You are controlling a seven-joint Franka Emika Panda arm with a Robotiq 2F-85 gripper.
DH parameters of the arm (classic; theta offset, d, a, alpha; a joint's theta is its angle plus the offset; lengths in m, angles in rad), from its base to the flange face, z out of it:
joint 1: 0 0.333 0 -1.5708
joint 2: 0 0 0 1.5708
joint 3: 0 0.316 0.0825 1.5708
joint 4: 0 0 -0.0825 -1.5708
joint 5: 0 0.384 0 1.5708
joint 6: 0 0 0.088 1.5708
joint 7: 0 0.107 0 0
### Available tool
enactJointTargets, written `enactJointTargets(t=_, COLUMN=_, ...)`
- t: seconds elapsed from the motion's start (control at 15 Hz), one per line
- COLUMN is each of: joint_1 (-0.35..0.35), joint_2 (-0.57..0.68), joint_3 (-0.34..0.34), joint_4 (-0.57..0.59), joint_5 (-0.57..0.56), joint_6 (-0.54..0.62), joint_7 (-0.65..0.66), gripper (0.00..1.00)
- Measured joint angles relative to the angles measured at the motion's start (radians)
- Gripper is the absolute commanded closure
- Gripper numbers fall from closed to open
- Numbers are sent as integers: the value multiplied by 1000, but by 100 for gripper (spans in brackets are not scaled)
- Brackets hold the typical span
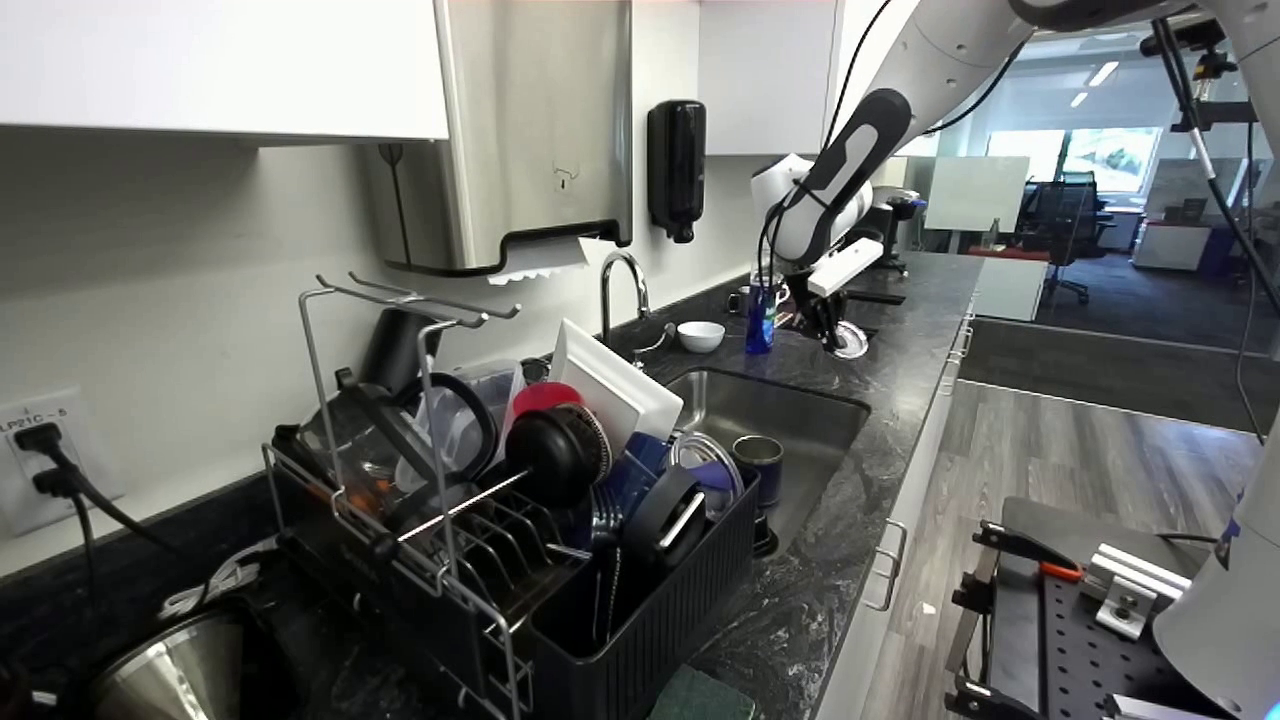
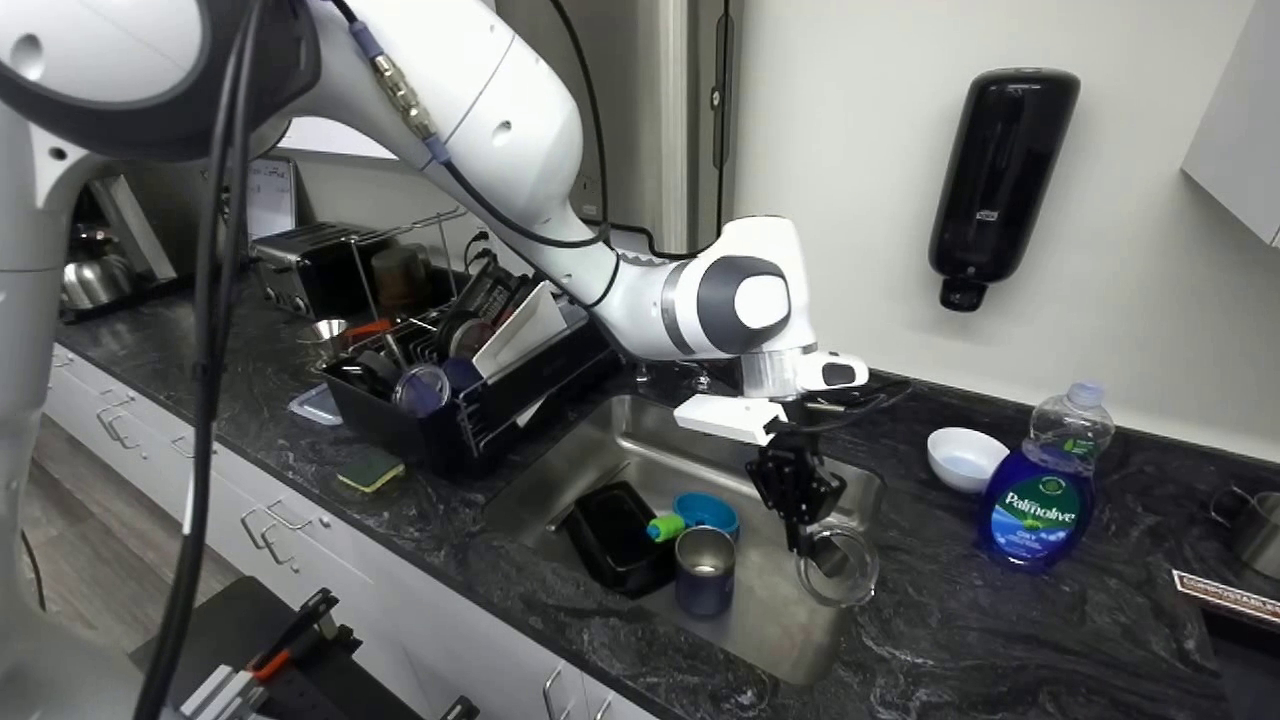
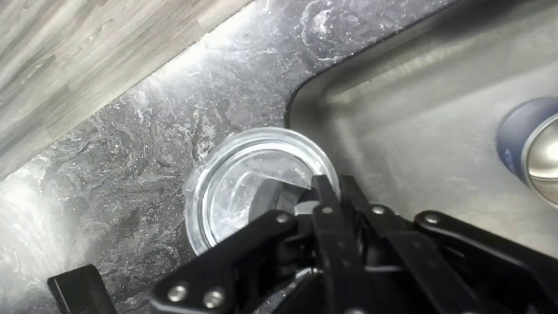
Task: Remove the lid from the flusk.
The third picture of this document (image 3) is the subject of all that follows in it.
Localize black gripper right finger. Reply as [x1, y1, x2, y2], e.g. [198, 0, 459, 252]
[341, 175, 558, 314]

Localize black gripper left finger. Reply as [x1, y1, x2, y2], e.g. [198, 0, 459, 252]
[147, 174, 376, 314]

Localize blue metal flask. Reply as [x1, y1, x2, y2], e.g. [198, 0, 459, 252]
[494, 95, 558, 212]

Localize stainless steel sink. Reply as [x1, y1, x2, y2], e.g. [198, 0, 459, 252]
[287, 0, 558, 264]

